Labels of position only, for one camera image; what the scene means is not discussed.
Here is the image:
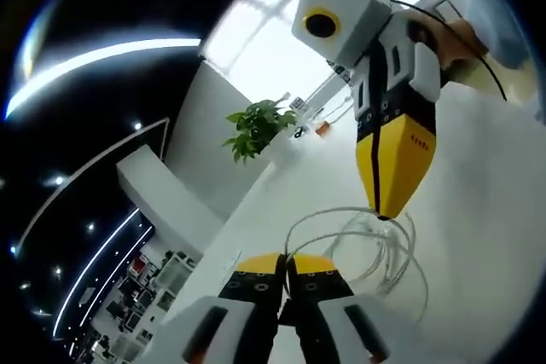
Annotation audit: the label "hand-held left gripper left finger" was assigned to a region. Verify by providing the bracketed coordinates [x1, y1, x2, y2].
[167, 252, 286, 364]

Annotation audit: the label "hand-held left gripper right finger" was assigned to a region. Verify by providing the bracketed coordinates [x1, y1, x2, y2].
[287, 252, 418, 364]

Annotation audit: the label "white wired earphones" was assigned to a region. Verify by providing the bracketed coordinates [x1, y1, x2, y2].
[283, 205, 431, 323]

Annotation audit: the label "white desktop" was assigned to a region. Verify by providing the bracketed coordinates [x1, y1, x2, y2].
[161, 56, 546, 364]

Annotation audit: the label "person's right hand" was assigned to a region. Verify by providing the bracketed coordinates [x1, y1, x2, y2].
[407, 17, 462, 84]

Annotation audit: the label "small grey desk gadget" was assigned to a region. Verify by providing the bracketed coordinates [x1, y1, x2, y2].
[330, 63, 355, 84]

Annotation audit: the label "green potted plant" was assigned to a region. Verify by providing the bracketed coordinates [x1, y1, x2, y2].
[224, 99, 302, 165]

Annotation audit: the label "person's light blue shirt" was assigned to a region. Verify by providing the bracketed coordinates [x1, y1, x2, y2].
[462, 0, 542, 72]

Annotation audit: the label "long ceiling light strip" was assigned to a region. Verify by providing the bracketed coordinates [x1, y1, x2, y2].
[4, 38, 202, 121]

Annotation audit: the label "grey frame table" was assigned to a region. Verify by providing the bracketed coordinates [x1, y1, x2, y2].
[431, 0, 464, 22]

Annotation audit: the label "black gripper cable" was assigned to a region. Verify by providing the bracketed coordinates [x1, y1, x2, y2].
[390, 0, 508, 103]

